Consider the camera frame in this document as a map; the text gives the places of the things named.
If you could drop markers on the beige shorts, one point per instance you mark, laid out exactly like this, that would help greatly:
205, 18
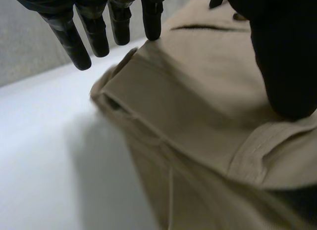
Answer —
198, 131

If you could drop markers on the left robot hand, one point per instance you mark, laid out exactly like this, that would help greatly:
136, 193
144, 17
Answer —
284, 54

